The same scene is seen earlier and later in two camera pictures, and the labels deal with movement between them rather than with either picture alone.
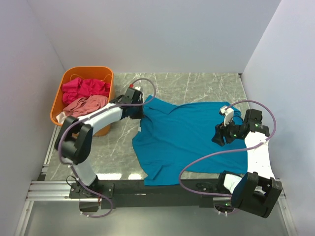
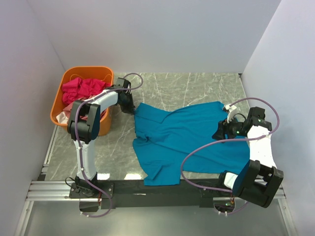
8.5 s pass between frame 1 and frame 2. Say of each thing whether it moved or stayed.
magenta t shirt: stayed
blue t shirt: stayed
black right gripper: stayed
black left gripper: moved
